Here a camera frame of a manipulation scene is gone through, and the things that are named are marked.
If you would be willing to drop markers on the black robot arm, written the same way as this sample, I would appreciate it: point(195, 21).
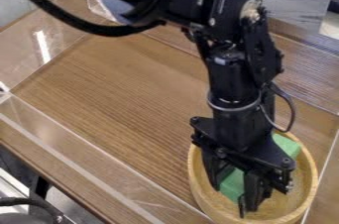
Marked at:
point(228, 29)

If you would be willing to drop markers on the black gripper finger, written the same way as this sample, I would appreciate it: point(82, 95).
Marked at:
point(256, 191)
point(217, 166)

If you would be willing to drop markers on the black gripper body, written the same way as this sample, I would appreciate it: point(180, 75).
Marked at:
point(240, 129)

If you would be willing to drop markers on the clear acrylic corner bracket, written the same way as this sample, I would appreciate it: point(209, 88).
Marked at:
point(98, 9)

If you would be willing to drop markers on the clear acrylic tray wall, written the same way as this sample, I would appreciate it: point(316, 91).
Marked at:
point(116, 193)

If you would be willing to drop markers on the black table leg bracket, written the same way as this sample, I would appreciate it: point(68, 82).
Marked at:
point(49, 212)

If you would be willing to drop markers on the brown wooden bowl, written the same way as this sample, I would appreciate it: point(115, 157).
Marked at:
point(281, 209)

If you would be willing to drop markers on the green rectangular block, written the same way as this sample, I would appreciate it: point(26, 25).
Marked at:
point(232, 184)

